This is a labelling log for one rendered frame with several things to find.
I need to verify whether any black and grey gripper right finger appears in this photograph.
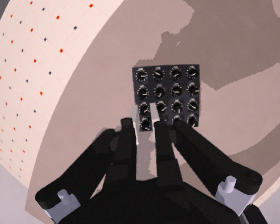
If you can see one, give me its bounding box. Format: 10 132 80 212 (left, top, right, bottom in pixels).
150 103 263 224

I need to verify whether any dark grey knob box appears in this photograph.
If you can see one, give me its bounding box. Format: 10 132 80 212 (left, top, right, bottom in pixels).
132 64 200 132

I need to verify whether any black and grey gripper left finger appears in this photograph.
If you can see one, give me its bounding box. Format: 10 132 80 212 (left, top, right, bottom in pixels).
35 105 140 224

